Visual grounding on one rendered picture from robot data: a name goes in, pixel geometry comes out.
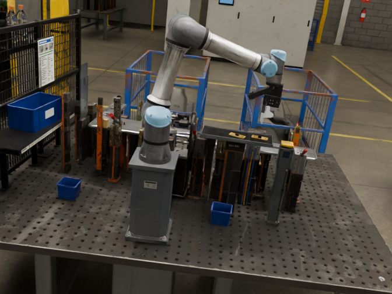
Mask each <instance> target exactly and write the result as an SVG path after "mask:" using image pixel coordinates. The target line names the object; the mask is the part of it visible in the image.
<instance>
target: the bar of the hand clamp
mask: <svg viewBox="0 0 392 294"><path fill-rule="evenodd" d="M121 99H122V97H121V96H120V95H118V96H117V97H114V116H115V117H116V119H118V122H119V125H120V121H121Z"/></svg>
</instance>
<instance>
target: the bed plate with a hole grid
mask: <svg viewBox="0 0 392 294"><path fill-rule="evenodd" d="M69 131H70V141H71V144H70V145H71V146H70V147H69V148H71V151H70V161H69V162H68V163H69V164H71V171H70V172H69V173H64V172H62V145H61V146H60V147H56V146H54V145H55V144H56V142H55V139H54V140H53V141H52V142H50V143H49V144H48V145H47V146H45V147H44V151H52V152H54V153H53V154H52V155H51V156H50V157H49V158H43V157H38V161H39V162H40V163H39V164H38V165H37V166H36V167H34V166H29V165H30V164H31V163H32V158H30V159H29V160H27V161H26V162H24V163H23V164H22V165H21V166H19V167H18V168H17V169H16V170H14V171H13V172H11V173H10V174H9V175H8V181H9V184H10V185H12V186H11V187H10V188H9V189H7V190H6V191H0V249H1V250H9V251H18V252H24V253H32V254H41V255H47V256H55V257H64V258H73V259H78V260H87V261H95V262H101V263H110V264H118V265H127V266H133V267H141V268H150V269H156V270H164V271H173V272H182V273H187V274H196V275H205V276H210V277H219V278H227V279H236V280H242V281H250V282H259V283H265V284H273V285H282V286H291V287H296V288H305V289H314V290H319V291H328V292H337V293H346V294H392V252H391V251H390V249H389V247H388V246H387V245H386V242H385V241H384V239H383V237H382V236H381V234H380V232H379V231H378V229H377V227H376V225H375V224H374V222H373V221H372V219H371V217H370V216H369V214H368V212H367V210H366V209H365V207H364V206H363V204H362V202H361V201H360V199H359V197H358V196H357V194H356V192H355V190H354V189H353V187H352V186H351V184H350V182H349V181H348V179H347V177H346V175H345V174H344V172H343V171H342V169H341V167H340V166H339V164H338V162H337V161H336V159H335V157H334V155H331V154H325V153H316V154H317V158H318V160H317V161H310V160H308V161H307V165H306V167H305V170H304V175H303V180H302V185H301V188H300V193H299V200H300V203H299V204H297V203H296V208H295V213H293V212H282V211H281V210H282V208H283V206H282V205H281V210H280V213H279V225H275V224H270V223H266V222H265V215H267V213H268V207H269V204H270V198H271V193H272V187H273V183H274V178H275V172H276V168H277V166H276V162H277V155H271V160H270V161H269V166H268V172H267V178H266V182H265V197H264V198H263V197H255V196H254V190H255V183H257V181H255V182H254V188H253V194H252V198H253V199H252V204H251V206H242V205H239V204H238V205H237V203H235V206H234V218H232V217H230V221H229V225H228V227H225V226H218V225H212V224H211V208H212V203H213V202H218V200H213V199H208V200H207V201H204V200H201V201H198V200H195V199H178V198H172V199H173V200H172V202H171V208H170V219H172V224H171V229H170V234H169V240H168V243H167V245H162V244H154V243H145V242H140V241H130V240H125V234H126V232H127V229H128V226H129V224H130V202H131V195H130V194H131V187H132V174H128V173H126V171H127V155H128V136H127V154H126V160H125V166H126V168H125V170H121V169H120V175H119V176H121V177H120V179H119V180H118V182H117V183H116V182H112V181H107V179H108V178H109V164H110V157H109V156H107V175H106V176H101V177H97V176H96V168H94V165H95V155H94V156H93V157H89V158H88V160H87V161H86V162H85V163H84V164H83V165H79V164H78V162H75V124H74V125H73V126H72V127H70V130H69ZM63 177H70V178H75V179H81V180H82V182H81V187H80V194H79V196H78V197H77V198H76V200H74V201H73V200H68V199H62V198H58V188H57V183H58V182H59V181H60V180H61V179H62V178H63ZM285 191H286V187H285ZM285 191H284V194H283V199H282V203H283V201H284V197H285ZM237 195H239V190H238V191H237ZM237 199H238V198H237V196H236V202H237Z"/></svg>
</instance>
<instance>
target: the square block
mask: <svg viewBox="0 0 392 294"><path fill-rule="evenodd" d="M87 115H89V116H90V122H92V121H93V120H94V119H95V118H96V116H97V103H94V102H90V101H89V102H88V112H87ZM88 143H89V147H88V149H89V150H88V155H87V156H88V157H93V156H94V155H95V129H94V128H90V127H89V142H88Z"/></svg>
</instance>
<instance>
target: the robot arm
mask: <svg viewBox="0 0 392 294"><path fill-rule="evenodd" d="M165 42H166V44H167V47H166V51H165V53H164V56H163V59H162V63H161V66H160V69H159V72H158V75H157V78H156V82H155V85H154V88H153V91H152V94H150V95H149V96H147V99H146V102H145V104H144V105H143V107H142V110H141V116H142V119H143V123H144V136H143V144H142V146H141V148H140V151H139V159H140V160H141V161H143V162H145V163H148V164H152V165H162V164H166V163H169V162H170V161H171V158H172V154H171V151H170V146H169V136H170V123H171V120H172V117H171V112H170V111H169V108H170V105H171V103H170V101H169V98H170V95H171V92H172V89H173V86H174V83H175V80H176V77H177V74H178V71H179V68H180V65H181V62H182V59H183V56H184V53H185V51H187V50H189V49H190V47H192V48H196V49H198V50H200V51H201V50H207V51H209V52H211V53H213V54H216V55H218V56H220V57H223V58H225V59H227V60H230V61H232V62H235V63H237V64H239V65H242V66H244V67H246V68H248V69H251V70H253V71H256V72H258V73H260V74H262V75H263V76H266V85H268V86H267V87H264V88H262V89H259V90H256V91H253V92H250V93H249V94H248V98H249V100H251V99H255V98H256V97H258V96H262V95H264V99H263V103H262V110H261V117H260V123H261V124H263V119H264V118H271V117H273V114H272V113H271V112H270V111H275V110H276V108H279V105H280V103H281V97H282V89H283V86H284V84H282V83H281V81H282V75H283V71H284V65H285V60H286V52H284V51H282V50H271V52H270V54H263V53H255V52H253V51H250V50H248V49H246V48H244V47H242V46H240V45H237V44H235V43H233V42H231V41H229V40H226V39H224V38H221V37H219V36H217V35H215V34H213V33H211V32H210V30H209V29H207V28H206V27H204V26H202V25H200V24H199V23H197V22H196V21H195V20H194V19H192V18H191V17H190V16H188V15H186V14H178V15H175V16H173V17H172V18H171V19H170V21H169V24H168V32H167V36H166V39H165ZM273 87H274V88H273ZM275 107H276V108H275Z"/></svg>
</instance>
